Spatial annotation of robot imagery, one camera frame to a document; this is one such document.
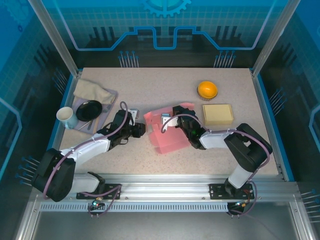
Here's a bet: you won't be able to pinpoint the pink paper box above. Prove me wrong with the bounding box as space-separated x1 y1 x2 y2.
142 101 199 155

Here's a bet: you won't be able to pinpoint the yellow paper box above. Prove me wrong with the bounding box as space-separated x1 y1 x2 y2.
201 103 235 127

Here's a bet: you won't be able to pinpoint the black plate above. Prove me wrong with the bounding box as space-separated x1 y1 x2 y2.
75 99 103 123

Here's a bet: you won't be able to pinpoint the purple placemat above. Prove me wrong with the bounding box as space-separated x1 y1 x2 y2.
73 86 119 136

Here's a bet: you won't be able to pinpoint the orange dome on wicker base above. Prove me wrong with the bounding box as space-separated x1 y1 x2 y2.
196 80 219 102

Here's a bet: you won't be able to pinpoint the beige cloth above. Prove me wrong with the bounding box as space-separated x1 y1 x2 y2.
73 78 118 105

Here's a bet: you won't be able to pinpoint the light blue mug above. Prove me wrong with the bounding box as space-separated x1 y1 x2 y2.
56 106 80 131

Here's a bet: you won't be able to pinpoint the small LED circuit board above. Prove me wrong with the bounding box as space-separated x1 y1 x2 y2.
90 198 104 209
233 199 251 210

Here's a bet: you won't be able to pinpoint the aluminium table side rail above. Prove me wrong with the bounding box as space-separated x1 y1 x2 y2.
250 67 288 182
47 69 83 157

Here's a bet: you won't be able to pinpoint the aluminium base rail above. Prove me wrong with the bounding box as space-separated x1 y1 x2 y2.
32 173 302 204

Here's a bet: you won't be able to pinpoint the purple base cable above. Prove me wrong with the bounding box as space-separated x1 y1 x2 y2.
79 183 124 219
226 181 260 219

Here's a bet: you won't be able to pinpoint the slotted grey cable duct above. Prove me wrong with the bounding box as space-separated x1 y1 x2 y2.
39 202 230 213

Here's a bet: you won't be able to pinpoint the aluminium frame post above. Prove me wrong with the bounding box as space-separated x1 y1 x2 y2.
26 0 83 77
250 0 302 79

